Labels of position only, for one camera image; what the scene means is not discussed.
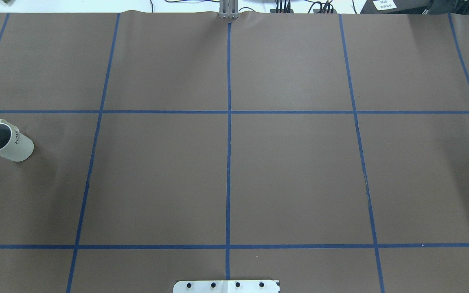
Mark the white mug with handle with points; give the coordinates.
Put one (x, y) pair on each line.
(14, 145)

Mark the black box with label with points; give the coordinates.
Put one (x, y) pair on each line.
(394, 6)

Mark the aluminium frame post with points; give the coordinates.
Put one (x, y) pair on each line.
(228, 9)

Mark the white pedestal column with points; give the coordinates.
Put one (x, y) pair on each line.
(227, 286)

